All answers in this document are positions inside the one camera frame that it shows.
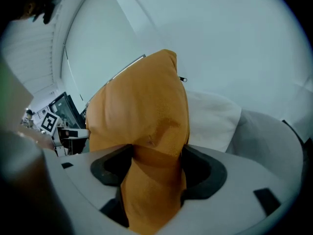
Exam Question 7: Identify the orange cushion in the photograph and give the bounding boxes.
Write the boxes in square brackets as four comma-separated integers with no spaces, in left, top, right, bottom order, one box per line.
[85,48,190,235]

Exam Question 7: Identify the black framed glass panel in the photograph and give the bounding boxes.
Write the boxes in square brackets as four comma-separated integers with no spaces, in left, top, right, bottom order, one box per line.
[48,91,86,129]

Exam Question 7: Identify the person's light shirt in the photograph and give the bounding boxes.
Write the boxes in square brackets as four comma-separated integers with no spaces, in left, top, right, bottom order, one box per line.
[0,55,34,132]

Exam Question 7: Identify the person's left forearm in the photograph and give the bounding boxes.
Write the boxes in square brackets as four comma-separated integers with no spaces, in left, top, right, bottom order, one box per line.
[17,124,56,151]

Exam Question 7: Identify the white cushion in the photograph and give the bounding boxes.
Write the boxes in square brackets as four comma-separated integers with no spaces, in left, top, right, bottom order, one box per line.
[186,90,243,153]

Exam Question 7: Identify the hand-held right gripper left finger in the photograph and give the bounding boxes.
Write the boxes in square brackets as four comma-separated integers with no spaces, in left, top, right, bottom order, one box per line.
[90,144,134,187]

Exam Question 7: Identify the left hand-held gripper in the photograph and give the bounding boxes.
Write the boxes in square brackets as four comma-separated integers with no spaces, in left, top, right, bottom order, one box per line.
[40,111,90,157]

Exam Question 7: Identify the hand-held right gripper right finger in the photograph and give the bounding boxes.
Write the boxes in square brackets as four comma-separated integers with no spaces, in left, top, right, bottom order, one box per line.
[180,144,228,201]

